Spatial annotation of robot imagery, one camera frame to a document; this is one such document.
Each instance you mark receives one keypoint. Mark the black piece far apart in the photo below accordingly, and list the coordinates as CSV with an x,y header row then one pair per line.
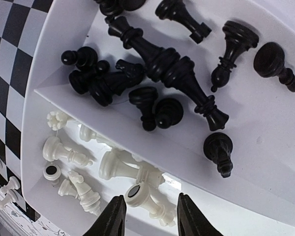
x,y
269,62

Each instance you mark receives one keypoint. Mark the black grey chessboard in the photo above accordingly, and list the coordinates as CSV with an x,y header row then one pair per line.
x,y
21,22

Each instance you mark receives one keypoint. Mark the white plastic tray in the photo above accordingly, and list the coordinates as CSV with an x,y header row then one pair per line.
x,y
258,199

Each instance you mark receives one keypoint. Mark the black pawn apart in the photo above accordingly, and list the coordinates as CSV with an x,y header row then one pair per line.
x,y
239,39

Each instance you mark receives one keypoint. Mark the black chess pieces pile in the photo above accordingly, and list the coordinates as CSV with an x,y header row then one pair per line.
x,y
160,64

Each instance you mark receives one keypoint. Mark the floral table mat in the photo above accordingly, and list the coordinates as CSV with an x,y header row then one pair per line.
x,y
19,222

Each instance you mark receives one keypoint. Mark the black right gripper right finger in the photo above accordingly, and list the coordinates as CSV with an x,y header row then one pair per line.
x,y
191,221

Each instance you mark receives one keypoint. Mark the white chess pieces pile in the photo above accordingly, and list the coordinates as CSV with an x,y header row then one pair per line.
x,y
114,163

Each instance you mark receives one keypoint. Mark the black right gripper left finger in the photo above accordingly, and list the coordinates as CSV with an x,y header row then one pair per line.
x,y
111,221

